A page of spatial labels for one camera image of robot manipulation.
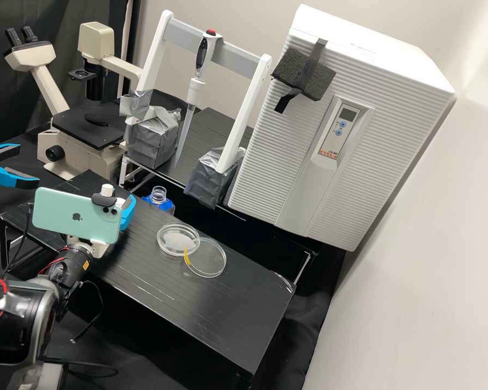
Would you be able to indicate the right wrist camera phone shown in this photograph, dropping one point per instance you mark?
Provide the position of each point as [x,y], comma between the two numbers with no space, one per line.
[65,211]

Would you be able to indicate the grey taped block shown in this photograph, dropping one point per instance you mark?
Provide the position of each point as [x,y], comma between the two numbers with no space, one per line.
[207,178]
[150,138]

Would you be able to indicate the blue bottle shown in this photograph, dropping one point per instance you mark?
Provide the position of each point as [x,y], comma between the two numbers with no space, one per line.
[162,205]

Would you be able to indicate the pipette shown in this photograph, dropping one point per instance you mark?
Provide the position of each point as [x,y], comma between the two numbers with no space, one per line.
[203,50]

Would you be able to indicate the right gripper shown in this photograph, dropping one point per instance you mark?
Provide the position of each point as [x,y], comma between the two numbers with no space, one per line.
[97,248]

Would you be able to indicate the white pipette stand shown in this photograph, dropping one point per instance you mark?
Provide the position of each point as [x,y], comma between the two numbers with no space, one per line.
[236,57]

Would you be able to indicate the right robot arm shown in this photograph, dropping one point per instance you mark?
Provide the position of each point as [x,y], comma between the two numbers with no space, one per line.
[20,313]

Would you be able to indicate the incubator door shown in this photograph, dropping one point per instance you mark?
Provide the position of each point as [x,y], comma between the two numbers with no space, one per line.
[284,162]

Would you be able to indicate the petri dish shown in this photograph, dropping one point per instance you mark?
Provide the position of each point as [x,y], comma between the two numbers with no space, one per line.
[175,239]

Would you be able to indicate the cream microscope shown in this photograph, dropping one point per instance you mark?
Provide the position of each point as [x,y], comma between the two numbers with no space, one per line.
[69,138]

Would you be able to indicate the white incubator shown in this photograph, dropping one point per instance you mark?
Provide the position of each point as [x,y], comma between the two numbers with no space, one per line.
[398,134]

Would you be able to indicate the petri dish lid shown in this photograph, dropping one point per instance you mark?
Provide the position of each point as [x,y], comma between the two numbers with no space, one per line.
[209,260]

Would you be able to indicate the black platform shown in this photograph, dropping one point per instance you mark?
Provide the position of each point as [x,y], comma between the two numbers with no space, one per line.
[211,122]
[211,300]

